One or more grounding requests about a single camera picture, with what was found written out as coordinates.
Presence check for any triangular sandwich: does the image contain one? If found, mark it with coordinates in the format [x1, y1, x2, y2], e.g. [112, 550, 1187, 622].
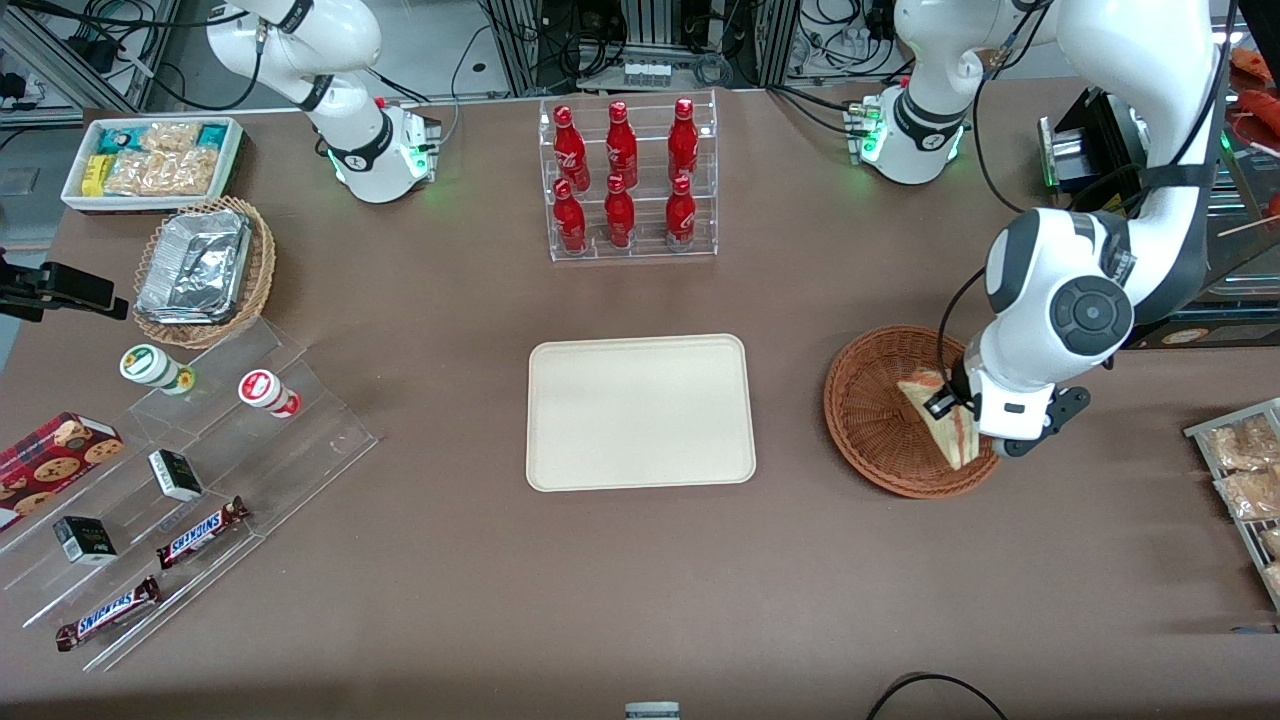
[897, 370, 981, 471]

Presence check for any brown wicker basket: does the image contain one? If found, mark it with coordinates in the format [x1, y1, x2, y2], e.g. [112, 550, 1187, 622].
[823, 325, 1001, 499]

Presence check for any beige plastic tray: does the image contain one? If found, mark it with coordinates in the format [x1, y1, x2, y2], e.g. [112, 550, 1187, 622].
[526, 333, 757, 493]

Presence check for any light wicker basket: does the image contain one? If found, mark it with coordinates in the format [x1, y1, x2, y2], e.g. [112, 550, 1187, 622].
[132, 196, 277, 350]

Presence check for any silver foil tray stack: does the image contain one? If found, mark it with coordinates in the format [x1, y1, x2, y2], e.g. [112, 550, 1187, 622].
[136, 210, 252, 326]

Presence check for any black metal food warmer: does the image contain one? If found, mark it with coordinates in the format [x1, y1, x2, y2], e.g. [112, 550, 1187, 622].
[1037, 85, 1280, 351]

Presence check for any red cola bottle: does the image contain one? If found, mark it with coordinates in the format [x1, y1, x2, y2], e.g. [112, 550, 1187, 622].
[604, 174, 637, 249]
[667, 97, 700, 186]
[605, 100, 639, 189]
[665, 175, 697, 251]
[552, 179, 588, 254]
[553, 105, 591, 193]

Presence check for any clear acrylic bottle rack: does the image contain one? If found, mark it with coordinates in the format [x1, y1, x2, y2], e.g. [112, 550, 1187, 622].
[538, 90, 719, 263]

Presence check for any aluminium equipment rack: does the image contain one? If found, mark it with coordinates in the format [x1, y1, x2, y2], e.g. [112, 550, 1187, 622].
[480, 0, 801, 96]

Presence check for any clear acrylic stepped display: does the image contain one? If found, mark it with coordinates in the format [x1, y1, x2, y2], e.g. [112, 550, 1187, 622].
[0, 318, 379, 673]

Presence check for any red lid white cup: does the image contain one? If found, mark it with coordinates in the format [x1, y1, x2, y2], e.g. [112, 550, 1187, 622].
[238, 369, 302, 419]

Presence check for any snickers chocolate bar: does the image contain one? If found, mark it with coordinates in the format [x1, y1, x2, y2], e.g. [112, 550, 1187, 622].
[55, 575, 162, 653]
[155, 496, 251, 571]

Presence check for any small black box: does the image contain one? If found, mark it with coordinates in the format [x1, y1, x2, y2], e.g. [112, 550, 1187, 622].
[53, 516, 119, 566]
[148, 449, 205, 503]

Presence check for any green lid white cup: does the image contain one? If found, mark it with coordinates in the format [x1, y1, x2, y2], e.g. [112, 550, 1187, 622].
[119, 344, 196, 396]

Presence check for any white plastic snack bin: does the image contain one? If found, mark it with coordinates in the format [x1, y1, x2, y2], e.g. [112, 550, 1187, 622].
[60, 116, 246, 216]

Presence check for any red cookie box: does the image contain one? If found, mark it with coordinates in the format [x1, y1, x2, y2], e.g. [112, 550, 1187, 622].
[0, 411, 125, 533]

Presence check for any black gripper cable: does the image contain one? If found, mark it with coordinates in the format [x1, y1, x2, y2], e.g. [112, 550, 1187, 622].
[937, 268, 986, 379]

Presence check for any grey wire tray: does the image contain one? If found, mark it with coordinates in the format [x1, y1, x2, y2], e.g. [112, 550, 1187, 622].
[1184, 397, 1280, 613]

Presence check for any black floor cable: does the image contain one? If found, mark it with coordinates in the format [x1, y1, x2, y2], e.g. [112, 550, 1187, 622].
[865, 673, 1011, 720]

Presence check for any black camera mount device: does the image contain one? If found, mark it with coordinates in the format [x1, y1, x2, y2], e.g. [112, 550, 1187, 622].
[0, 250, 131, 323]

